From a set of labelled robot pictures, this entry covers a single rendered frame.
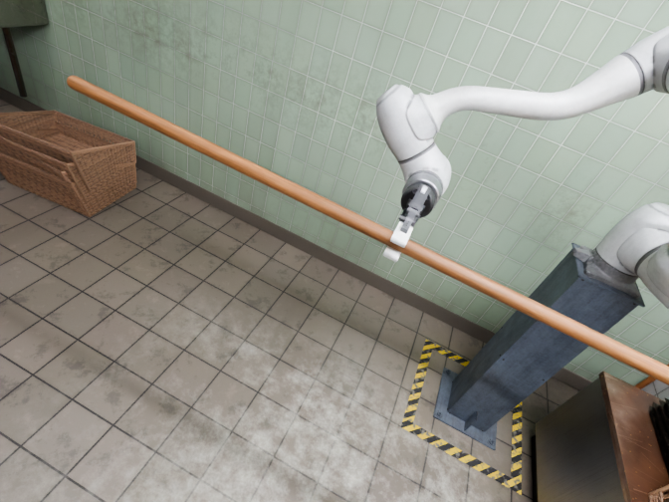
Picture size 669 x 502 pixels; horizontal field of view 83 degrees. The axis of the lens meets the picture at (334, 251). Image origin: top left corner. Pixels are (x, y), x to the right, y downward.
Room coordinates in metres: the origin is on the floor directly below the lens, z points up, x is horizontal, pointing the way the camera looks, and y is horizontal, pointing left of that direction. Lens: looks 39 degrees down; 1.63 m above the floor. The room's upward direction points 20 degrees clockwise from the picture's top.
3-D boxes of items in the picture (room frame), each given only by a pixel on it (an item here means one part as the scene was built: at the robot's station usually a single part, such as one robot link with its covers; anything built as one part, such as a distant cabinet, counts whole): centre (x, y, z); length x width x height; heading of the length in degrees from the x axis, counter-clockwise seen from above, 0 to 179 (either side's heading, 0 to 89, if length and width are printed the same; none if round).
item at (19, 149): (1.69, 1.68, 0.26); 0.56 x 0.49 x 0.28; 86
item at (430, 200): (0.76, -0.14, 1.21); 0.09 x 0.07 x 0.08; 170
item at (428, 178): (0.83, -0.15, 1.21); 0.09 x 0.06 x 0.09; 80
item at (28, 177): (1.70, 1.68, 0.14); 0.56 x 0.49 x 0.28; 86
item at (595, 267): (1.18, -0.90, 1.03); 0.22 x 0.18 x 0.06; 79
